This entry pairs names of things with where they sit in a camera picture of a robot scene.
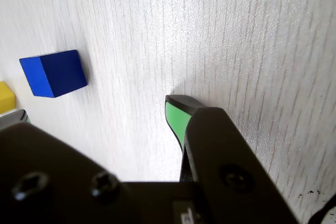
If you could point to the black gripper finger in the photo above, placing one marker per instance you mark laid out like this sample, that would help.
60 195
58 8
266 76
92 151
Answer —
15 117
223 140

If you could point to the yellow cube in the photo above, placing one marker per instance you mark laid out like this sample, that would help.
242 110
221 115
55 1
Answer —
5 98

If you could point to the blue cube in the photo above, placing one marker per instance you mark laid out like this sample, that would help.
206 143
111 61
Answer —
57 73

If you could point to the black white rounded part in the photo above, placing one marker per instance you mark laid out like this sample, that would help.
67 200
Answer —
324 212

